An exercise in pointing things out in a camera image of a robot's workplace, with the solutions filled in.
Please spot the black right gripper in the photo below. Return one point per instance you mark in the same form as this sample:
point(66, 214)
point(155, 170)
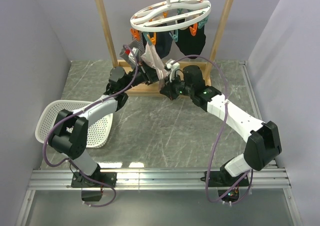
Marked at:
point(168, 90)

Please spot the white oval clip hanger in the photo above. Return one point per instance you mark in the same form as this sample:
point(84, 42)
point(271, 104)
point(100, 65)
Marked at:
point(170, 15)

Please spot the navy blue underwear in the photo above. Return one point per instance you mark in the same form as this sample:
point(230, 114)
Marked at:
point(163, 44)

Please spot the white perforated plastic basket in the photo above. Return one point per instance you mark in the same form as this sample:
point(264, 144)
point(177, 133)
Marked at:
point(98, 132)

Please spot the black underwear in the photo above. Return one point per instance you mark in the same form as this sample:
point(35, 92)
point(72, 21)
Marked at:
point(191, 45)

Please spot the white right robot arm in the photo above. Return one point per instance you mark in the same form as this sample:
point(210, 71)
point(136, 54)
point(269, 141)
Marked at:
point(262, 138)

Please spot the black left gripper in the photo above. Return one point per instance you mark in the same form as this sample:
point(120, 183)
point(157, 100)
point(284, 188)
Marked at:
point(151, 75)

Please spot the teal clothes peg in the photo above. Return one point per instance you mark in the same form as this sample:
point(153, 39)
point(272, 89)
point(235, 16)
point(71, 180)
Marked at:
point(205, 20)
point(174, 35)
point(201, 24)

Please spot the orange clothes peg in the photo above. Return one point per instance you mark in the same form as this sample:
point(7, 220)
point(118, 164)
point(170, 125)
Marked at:
point(193, 29)
point(135, 34)
point(151, 39)

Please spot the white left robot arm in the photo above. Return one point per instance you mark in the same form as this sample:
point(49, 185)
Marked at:
point(69, 134)

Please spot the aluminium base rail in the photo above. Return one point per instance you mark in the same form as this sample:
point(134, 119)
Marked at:
point(160, 151)

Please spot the grey striped underwear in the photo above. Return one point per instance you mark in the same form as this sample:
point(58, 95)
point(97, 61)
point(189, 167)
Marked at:
point(139, 45)

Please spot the white pink-trimmed underwear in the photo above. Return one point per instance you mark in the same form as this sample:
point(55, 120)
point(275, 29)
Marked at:
point(152, 59)

